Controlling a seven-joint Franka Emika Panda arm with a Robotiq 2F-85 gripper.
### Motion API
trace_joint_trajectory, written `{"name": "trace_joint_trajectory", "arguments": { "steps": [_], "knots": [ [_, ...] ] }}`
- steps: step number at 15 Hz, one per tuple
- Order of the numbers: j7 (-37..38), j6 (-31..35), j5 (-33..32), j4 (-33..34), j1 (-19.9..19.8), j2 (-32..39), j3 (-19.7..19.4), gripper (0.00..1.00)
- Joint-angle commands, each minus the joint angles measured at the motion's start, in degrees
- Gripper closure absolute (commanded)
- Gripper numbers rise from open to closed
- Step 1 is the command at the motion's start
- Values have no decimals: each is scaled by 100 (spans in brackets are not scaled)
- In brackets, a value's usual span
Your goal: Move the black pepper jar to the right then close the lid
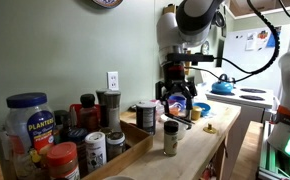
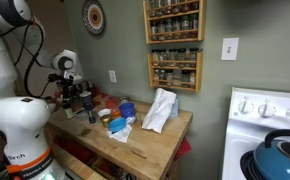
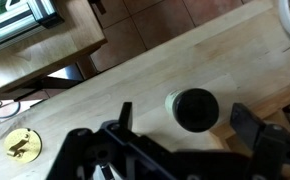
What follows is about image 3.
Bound aluminium robot stand frame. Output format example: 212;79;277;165
0;0;65;58

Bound wooden tray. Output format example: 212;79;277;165
211;78;290;180

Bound wooden side table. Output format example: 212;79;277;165
0;0;108;105

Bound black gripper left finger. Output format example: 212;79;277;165
46;102;186;180

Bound gold round knob plate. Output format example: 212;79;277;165
3;127;43;164

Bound black pepper jar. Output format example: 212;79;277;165
164;87;220;133

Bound thin floor cables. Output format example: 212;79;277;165
0;99;22;120

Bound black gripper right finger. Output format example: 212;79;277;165
230;103;290;180

